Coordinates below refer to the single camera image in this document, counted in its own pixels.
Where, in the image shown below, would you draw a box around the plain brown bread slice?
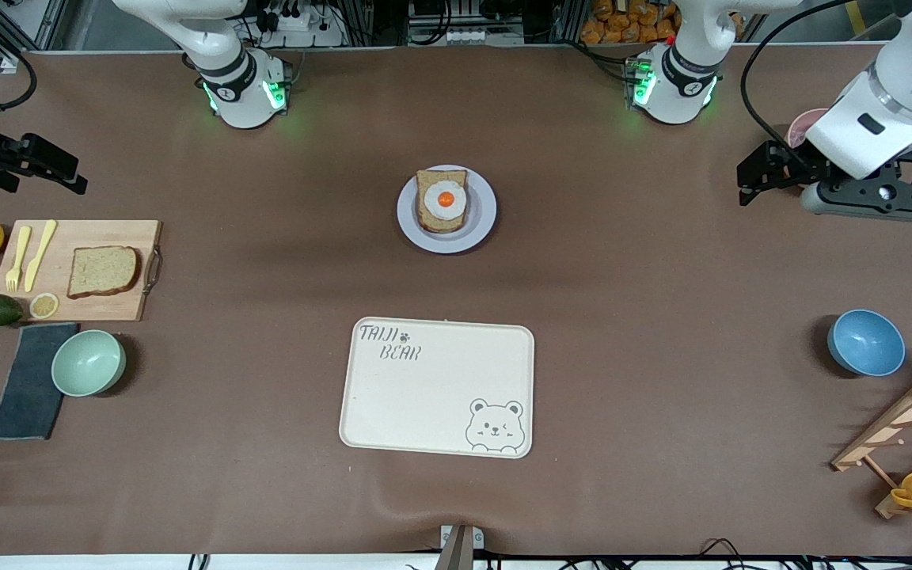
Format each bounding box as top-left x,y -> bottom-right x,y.
67,245 -> 142,300

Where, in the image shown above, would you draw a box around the lavender round plate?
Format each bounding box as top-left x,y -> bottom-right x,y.
397,165 -> 498,254

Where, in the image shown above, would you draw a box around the pink bowl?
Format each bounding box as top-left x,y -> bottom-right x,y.
786,108 -> 830,151

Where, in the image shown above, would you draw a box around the yellow plastic fork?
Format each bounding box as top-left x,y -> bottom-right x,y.
5,226 -> 32,293

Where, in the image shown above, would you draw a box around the wooden cutting board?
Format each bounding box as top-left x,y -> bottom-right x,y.
0,219 -> 164,323

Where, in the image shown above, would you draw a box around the yellow plastic knife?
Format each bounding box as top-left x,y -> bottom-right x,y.
24,219 -> 58,292

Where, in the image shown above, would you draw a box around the blue bowl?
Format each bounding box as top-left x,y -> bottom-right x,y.
826,309 -> 906,378

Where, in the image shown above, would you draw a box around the orange snack bags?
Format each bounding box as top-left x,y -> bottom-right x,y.
580,0 -> 680,44

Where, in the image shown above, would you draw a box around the mint green bowl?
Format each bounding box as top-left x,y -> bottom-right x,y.
51,329 -> 127,397

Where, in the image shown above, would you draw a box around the dark grey cloth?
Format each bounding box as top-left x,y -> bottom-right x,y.
0,322 -> 79,441

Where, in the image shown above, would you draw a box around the wooden cup rack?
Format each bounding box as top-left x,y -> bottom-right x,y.
830,364 -> 912,521

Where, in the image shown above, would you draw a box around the white power strip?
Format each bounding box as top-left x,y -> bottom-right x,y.
254,0 -> 346,48

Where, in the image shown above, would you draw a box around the fried egg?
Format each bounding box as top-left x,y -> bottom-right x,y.
424,180 -> 468,222

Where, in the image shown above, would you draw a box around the brown bread slice under egg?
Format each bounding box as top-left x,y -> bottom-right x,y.
416,169 -> 470,234

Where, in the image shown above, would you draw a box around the cream bear print tray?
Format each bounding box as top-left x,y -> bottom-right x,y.
339,317 -> 536,460

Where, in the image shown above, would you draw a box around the aluminium frame post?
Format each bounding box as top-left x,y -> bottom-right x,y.
0,0 -> 69,74

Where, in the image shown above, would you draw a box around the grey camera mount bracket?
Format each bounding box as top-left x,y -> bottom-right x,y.
434,524 -> 485,570

